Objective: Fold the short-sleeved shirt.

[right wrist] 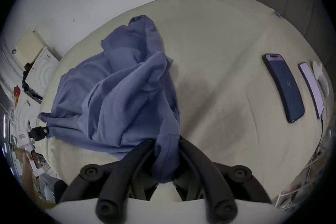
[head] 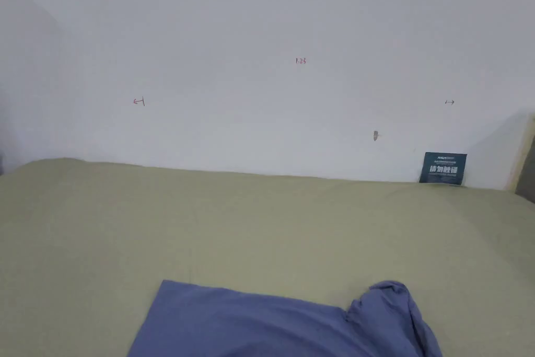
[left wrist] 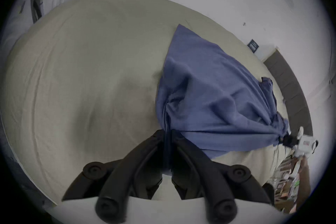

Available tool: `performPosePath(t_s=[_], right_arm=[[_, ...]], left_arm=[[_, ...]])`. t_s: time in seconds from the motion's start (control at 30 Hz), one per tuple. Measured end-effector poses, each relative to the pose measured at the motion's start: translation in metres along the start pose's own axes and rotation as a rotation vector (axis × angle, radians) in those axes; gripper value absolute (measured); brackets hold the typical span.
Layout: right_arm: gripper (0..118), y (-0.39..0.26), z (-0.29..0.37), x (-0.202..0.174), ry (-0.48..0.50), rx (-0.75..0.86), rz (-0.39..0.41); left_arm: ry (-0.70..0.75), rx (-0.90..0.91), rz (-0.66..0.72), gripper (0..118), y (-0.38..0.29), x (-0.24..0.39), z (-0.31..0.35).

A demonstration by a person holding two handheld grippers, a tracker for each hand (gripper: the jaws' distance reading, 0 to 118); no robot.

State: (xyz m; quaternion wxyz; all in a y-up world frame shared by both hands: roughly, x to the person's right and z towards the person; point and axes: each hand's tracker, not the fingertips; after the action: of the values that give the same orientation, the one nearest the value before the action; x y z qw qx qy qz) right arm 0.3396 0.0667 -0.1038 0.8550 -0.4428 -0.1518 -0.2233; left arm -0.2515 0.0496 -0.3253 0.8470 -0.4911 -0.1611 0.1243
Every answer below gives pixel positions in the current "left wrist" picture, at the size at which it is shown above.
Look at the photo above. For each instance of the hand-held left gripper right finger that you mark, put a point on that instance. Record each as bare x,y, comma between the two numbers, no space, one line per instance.
210,181

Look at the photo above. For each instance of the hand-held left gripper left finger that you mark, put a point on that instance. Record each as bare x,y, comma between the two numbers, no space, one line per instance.
118,181

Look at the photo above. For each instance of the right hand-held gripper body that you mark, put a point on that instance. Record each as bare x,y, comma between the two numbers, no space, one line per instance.
305,142

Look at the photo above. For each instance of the dark blue shirt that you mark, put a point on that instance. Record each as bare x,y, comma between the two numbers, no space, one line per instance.
210,91

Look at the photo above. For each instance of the person's right hand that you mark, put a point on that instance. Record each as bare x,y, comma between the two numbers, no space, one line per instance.
305,173

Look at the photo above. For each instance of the dark padded headboard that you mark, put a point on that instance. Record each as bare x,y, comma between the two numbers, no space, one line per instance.
291,86

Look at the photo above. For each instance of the small dark wall plate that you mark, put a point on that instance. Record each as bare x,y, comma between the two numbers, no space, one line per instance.
253,45

